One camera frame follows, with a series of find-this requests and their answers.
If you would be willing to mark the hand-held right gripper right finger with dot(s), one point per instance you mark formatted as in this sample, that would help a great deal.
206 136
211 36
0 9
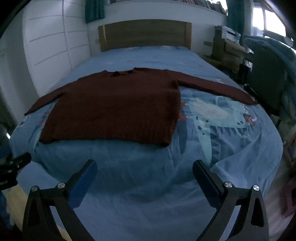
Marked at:
204 180

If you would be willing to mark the dark chair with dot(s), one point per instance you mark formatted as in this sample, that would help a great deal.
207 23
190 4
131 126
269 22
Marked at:
266 88

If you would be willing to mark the dark red knitted sweater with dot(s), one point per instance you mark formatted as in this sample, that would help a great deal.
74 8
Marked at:
111 109

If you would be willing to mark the row of books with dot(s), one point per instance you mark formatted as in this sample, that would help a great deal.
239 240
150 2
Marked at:
208 4

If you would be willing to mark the blue printed bedsheet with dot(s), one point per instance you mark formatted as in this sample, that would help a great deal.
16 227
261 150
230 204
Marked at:
143 185

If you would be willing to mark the glass window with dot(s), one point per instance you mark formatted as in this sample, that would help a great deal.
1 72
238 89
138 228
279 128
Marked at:
270 20

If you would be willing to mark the white wardrobe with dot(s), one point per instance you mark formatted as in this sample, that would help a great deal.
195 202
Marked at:
50 46

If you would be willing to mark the brown wooden door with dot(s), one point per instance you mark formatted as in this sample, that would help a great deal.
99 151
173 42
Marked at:
143 34

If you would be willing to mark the yellow wooden bed frame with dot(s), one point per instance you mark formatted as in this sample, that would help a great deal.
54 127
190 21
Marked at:
16 208

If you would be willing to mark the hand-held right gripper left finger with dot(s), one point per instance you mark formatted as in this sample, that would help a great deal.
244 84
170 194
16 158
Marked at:
86 178

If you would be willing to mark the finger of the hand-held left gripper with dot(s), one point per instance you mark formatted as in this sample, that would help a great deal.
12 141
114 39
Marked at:
19 161

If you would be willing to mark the teal curtain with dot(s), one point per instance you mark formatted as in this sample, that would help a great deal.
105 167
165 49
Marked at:
235 16
94 10

